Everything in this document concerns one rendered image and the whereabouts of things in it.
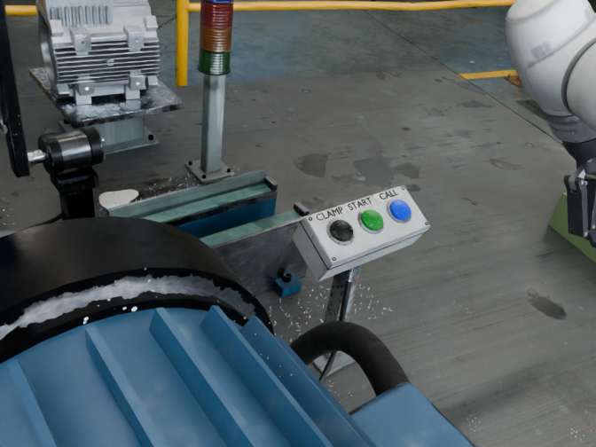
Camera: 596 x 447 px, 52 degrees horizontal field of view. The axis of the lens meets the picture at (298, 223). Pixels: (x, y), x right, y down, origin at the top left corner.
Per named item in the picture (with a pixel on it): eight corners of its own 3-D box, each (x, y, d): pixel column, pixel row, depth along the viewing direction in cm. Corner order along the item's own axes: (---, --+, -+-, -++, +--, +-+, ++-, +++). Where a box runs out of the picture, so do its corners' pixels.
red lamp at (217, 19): (209, 29, 111) (210, 4, 108) (193, 19, 114) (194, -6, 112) (238, 27, 114) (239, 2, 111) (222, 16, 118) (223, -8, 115)
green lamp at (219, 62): (207, 77, 116) (208, 54, 113) (192, 65, 120) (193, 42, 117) (235, 73, 119) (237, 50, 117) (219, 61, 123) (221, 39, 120)
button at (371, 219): (364, 238, 78) (371, 231, 76) (352, 218, 78) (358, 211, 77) (381, 231, 79) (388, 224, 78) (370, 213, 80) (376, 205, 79)
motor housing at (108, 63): (62, 113, 120) (51, 17, 109) (43, 74, 133) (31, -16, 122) (161, 103, 129) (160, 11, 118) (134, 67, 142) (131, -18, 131)
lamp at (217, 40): (208, 54, 113) (209, 29, 111) (193, 42, 117) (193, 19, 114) (237, 50, 117) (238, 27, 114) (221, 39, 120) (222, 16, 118)
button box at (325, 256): (316, 283, 76) (333, 264, 72) (288, 236, 79) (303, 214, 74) (413, 244, 85) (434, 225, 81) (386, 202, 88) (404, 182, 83)
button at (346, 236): (333, 249, 75) (340, 242, 73) (321, 229, 76) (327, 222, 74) (352, 242, 76) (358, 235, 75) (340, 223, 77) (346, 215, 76)
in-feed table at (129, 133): (78, 174, 125) (73, 122, 118) (35, 117, 142) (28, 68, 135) (184, 151, 138) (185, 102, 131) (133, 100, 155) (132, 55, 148)
